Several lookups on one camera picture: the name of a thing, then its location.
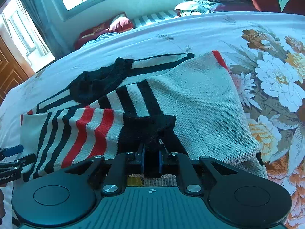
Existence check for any red black striped knit sweater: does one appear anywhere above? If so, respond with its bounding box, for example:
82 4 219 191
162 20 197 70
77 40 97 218
20 51 267 182

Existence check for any person's left hand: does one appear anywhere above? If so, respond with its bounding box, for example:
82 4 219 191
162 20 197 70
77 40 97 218
0 189 6 218

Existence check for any brown wooden door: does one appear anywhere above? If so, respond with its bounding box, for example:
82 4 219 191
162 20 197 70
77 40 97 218
1 36 35 103

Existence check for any white floral bed sheet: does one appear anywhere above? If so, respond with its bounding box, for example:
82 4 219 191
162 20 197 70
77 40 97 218
1 12 304 228

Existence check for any striped pillow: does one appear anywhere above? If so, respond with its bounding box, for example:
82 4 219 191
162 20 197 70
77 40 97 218
131 10 178 29

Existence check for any red pillow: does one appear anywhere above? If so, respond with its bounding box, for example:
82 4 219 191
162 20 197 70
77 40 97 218
74 12 134 50

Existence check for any blue-grey curtain left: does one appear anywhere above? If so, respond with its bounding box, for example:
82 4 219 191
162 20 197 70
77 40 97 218
20 0 70 60

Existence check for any pile of folded bedding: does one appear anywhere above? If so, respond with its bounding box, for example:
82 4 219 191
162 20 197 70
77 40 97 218
175 0 257 17

